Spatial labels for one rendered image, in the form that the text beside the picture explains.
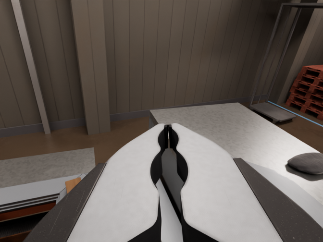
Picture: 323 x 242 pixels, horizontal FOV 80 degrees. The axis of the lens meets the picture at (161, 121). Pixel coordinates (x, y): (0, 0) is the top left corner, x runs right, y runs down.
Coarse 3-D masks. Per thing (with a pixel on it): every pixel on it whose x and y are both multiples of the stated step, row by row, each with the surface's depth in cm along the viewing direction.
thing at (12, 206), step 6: (36, 198) 77; (42, 198) 78; (48, 198) 78; (54, 198) 79; (6, 204) 74; (12, 204) 75; (18, 204) 75; (24, 204) 76; (30, 204) 76; (36, 204) 77; (0, 210) 73; (6, 210) 73; (12, 210) 74
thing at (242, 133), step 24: (168, 120) 98; (192, 120) 100; (216, 120) 102; (240, 120) 104; (264, 120) 106; (168, 144) 84; (240, 144) 84; (264, 144) 85; (288, 144) 87; (288, 168) 72; (312, 192) 63
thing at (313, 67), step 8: (304, 72) 377; (312, 72) 390; (320, 72) 354; (296, 80) 392; (304, 80) 392; (312, 80) 397; (320, 80) 355; (296, 88) 396; (304, 88) 390; (312, 88) 367; (320, 88) 355; (296, 96) 396; (304, 96) 391; (312, 96) 377; (320, 96) 359; (288, 104) 412; (296, 104) 398; (304, 104) 385; (312, 104) 381; (320, 104) 361; (304, 112) 386; (320, 112) 361
